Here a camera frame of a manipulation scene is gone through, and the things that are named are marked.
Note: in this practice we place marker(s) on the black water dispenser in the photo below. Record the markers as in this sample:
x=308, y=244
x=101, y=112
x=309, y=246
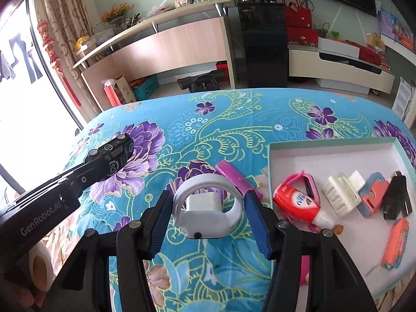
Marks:
x=260, y=45

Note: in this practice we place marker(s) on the curved wooden shelf desk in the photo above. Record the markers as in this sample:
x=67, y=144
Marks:
x=162, y=52

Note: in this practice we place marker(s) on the red hanging ornament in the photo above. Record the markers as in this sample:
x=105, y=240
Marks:
x=55, y=55

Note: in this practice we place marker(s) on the small yellow box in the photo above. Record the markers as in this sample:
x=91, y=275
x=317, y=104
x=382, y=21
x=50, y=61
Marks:
x=181, y=1

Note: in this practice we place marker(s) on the person's left hand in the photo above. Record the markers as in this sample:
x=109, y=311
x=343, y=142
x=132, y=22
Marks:
x=19, y=297

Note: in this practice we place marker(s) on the yellow cardboard box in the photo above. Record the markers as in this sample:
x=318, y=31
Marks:
x=375, y=41

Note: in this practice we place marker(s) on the black plastic gadget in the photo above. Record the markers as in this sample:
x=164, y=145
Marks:
x=395, y=195

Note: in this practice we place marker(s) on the white flat box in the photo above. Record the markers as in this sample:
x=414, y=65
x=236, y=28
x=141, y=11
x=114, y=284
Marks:
x=338, y=47

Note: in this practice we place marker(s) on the white corner desk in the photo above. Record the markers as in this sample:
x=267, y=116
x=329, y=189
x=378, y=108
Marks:
x=403, y=47

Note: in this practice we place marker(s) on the cream television cabinet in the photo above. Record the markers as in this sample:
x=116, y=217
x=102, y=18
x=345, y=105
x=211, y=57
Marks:
x=338, y=71

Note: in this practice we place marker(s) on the black floor appliance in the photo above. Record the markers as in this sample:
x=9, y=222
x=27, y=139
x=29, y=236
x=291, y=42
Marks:
x=201, y=83

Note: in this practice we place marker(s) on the white plastic clip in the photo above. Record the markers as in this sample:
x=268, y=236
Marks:
x=341, y=191

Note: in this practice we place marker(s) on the yellow shelf item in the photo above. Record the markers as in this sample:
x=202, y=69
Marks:
x=81, y=45

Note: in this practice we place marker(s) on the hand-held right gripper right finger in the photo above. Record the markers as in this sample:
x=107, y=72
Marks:
x=256, y=227

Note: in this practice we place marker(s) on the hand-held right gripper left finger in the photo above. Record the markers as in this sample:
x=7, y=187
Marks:
x=159, y=230

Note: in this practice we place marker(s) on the white tape roll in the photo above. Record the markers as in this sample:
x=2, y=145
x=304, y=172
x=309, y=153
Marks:
x=32, y=260

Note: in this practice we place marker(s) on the white printed carton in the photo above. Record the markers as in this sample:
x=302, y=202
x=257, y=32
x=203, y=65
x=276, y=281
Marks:
x=403, y=99

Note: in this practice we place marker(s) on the orange carrot knife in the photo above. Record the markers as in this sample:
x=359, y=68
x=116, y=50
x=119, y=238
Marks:
x=395, y=243

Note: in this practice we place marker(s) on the red paper bag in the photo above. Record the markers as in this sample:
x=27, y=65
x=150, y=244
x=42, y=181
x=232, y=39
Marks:
x=118, y=92

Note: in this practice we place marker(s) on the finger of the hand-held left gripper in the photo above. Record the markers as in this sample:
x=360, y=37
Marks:
x=97, y=156

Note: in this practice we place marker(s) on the teal plastic crate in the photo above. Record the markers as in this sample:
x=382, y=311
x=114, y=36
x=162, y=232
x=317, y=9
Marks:
x=146, y=89

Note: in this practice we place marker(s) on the magenta plastic bar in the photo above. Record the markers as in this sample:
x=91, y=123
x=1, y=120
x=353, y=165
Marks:
x=237, y=177

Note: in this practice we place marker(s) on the red handbag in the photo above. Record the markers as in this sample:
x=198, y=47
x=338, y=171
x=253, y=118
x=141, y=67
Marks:
x=297, y=16

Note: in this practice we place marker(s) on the purple storage basket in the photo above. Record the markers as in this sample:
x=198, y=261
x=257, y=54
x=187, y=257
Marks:
x=390, y=24

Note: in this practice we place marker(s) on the white smart watch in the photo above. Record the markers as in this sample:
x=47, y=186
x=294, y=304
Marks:
x=208, y=224

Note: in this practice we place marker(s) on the turquoise floral blanket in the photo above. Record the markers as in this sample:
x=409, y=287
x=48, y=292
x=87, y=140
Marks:
x=211, y=120

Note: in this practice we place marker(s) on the red white glue bottle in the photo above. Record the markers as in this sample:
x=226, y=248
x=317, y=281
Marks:
x=292, y=200

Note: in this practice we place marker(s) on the red floral gift box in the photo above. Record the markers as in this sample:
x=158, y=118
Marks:
x=302, y=36

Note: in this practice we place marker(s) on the white shallow box mint rim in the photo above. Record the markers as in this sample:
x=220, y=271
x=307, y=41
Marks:
x=325, y=159

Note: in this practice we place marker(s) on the vase of yellow flowers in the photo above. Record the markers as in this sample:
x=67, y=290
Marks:
x=115, y=14

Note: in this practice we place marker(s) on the red flat box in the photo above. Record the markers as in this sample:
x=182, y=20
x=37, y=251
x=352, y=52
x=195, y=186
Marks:
x=370, y=54

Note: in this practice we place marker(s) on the pink smart watch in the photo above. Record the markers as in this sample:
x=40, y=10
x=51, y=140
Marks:
x=308, y=182

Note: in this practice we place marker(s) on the magenta plastic piece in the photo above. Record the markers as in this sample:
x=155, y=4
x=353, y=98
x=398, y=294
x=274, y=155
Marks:
x=305, y=271

